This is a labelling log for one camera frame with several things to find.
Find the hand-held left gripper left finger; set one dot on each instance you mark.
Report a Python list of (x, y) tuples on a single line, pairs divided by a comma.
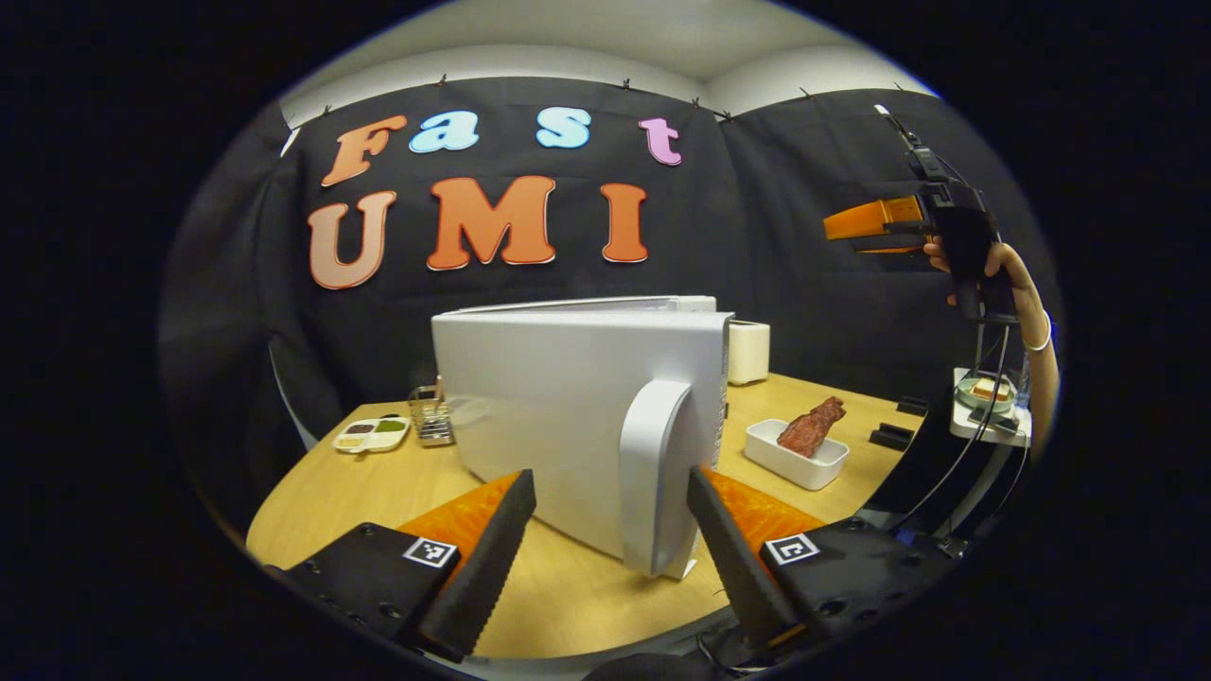
[(487, 567)]

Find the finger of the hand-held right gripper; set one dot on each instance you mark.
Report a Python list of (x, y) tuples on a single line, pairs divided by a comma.
[(866, 219)]

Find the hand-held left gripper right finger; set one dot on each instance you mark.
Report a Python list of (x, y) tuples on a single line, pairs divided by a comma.
[(733, 567)]

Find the red-brown piece of meat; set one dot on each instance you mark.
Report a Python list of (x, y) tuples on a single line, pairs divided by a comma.
[(809, 430)]

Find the white microwave oven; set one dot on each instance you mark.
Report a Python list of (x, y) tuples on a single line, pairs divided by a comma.
[(549, 407)]

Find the small bowl with food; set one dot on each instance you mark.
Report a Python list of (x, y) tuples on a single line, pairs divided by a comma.
[(974, 402)]

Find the black backdrop cloth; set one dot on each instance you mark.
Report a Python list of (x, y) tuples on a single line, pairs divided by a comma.
[(804, 189)]

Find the white rectangular tray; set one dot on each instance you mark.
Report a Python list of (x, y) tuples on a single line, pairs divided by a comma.
[(804, 468)]

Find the white divided plate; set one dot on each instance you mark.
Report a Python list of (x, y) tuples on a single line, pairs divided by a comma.
[(372, 435)]

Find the small black block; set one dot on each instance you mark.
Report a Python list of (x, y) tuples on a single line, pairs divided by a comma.
[(913, 406), (889, 437)]

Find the white toaster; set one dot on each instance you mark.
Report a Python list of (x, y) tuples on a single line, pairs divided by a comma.
[(749, 355)]

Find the white side stand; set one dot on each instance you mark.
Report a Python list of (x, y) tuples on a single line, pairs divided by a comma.
[(984, 430)]

